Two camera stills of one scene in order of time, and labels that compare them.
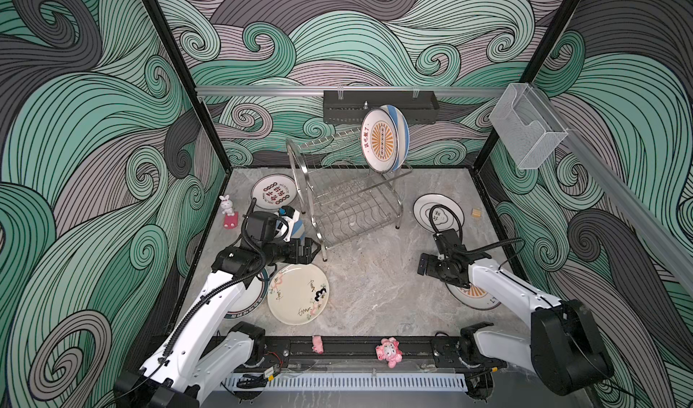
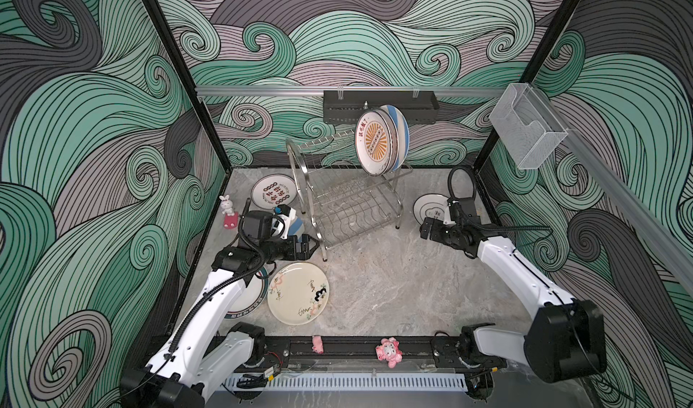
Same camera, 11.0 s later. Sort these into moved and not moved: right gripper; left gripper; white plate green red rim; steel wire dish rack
Moved: right gripper
Not moved: white plate green red rim; left gripper; steel wire dish rack
